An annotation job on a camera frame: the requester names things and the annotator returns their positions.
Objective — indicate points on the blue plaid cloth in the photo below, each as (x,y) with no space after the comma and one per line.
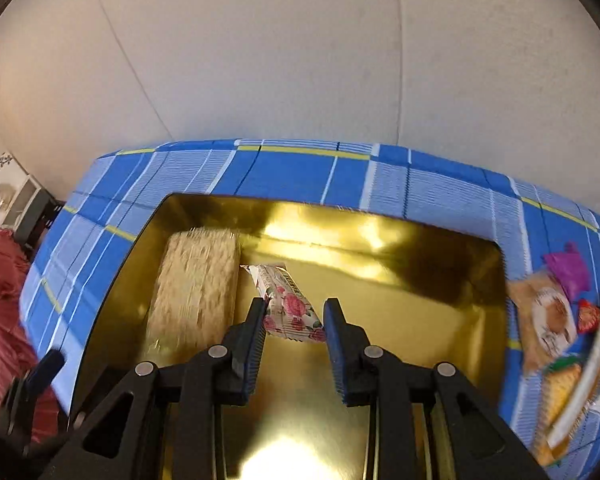
(290,170)

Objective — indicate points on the rice cracker packet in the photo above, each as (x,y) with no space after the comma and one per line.
(195,285)

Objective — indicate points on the round pastry packet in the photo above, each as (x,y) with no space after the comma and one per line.
(545,310)

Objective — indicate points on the green-edged cracker packet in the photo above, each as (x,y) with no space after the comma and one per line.
(562,385)

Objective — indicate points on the long beige stick packet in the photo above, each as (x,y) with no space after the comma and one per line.
(592,360)

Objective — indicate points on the black metal rack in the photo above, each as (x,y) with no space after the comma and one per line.
(40,220)

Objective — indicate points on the pink floral snack packet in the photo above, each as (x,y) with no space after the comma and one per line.
(292,310)

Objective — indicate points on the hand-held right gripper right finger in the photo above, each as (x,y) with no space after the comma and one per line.
(337,355)

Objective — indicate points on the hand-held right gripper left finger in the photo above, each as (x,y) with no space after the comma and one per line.
(252,342)

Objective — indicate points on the red candy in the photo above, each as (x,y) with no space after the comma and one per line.
(587,316)

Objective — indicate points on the gold tin box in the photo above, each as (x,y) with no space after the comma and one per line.
(405,300)

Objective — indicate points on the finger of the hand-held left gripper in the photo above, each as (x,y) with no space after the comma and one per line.
(45,367)

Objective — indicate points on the white storage box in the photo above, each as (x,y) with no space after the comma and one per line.
(5,190)

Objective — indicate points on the red cloth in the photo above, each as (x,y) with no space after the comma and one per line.
(0,320)

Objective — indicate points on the purple snack packet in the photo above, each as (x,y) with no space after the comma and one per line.
(570,270)

